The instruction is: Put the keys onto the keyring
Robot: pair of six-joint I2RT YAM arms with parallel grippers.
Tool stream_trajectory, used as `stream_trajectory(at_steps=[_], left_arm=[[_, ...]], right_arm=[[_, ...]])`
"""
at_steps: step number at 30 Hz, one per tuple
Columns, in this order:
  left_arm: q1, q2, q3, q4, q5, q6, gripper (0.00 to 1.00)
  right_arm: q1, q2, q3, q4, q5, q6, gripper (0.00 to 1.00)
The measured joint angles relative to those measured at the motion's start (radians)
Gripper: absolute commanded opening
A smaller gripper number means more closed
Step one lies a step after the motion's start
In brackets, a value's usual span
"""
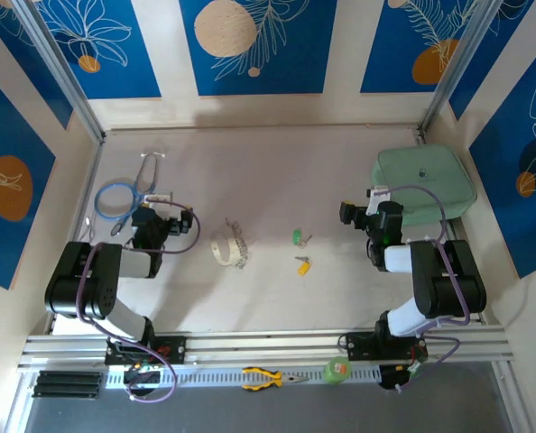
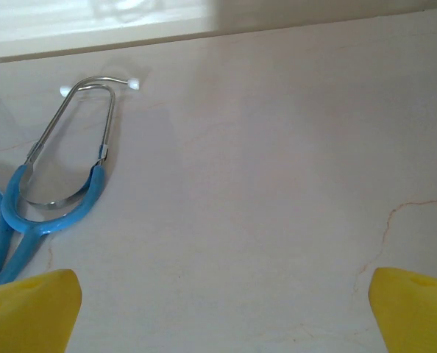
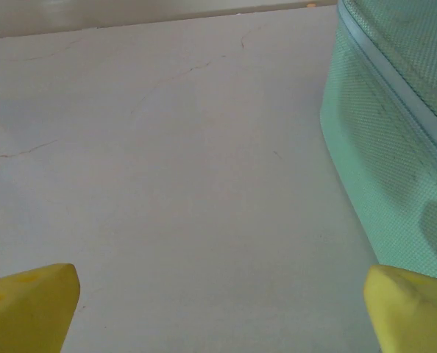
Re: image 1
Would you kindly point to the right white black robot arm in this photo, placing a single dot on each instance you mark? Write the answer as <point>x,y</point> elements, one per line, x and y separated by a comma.
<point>448,279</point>

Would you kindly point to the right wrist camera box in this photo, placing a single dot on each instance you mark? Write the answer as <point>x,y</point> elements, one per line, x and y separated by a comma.
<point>378,196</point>

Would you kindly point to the aluminium frame post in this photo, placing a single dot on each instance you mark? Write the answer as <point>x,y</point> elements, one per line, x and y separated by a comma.
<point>60,67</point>
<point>457,58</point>

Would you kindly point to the aluminium mounting rail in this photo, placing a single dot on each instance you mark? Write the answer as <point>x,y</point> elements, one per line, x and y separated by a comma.
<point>259,345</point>

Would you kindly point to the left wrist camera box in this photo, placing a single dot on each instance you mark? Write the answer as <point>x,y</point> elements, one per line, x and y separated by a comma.
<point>157,198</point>

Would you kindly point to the black profile block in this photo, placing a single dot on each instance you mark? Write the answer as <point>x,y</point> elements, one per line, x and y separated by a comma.
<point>67,384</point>

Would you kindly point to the key with green tag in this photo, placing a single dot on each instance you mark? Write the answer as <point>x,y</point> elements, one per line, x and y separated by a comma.
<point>297,235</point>

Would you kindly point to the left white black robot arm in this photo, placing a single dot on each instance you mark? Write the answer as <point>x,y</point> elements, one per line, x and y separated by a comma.
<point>83,279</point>

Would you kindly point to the blue stethoscope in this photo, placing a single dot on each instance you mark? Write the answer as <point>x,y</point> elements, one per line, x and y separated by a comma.
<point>136,191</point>

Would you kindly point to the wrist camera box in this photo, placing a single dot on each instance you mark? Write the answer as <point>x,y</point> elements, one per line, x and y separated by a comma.
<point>157,198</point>
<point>378,196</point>

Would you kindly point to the silver metal forceps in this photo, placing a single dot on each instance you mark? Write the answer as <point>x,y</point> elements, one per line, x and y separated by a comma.
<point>88,222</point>

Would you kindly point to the green tape roll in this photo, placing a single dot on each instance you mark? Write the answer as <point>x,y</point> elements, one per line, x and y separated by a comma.
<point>338,372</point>

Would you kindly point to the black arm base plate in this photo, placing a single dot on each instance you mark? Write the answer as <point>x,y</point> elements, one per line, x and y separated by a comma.
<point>175,349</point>
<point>358,347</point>

